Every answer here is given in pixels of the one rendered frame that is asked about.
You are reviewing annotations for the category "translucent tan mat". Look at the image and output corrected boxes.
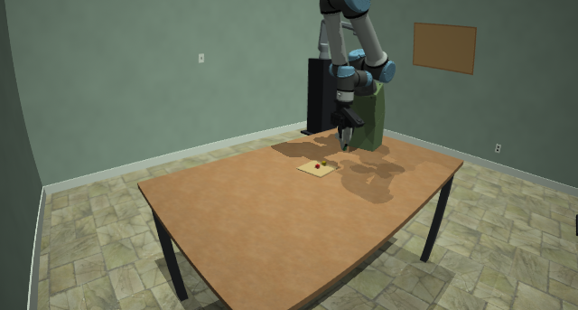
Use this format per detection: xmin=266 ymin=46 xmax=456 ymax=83
xmin=297 ymin=160 xmax=338 ymax=178

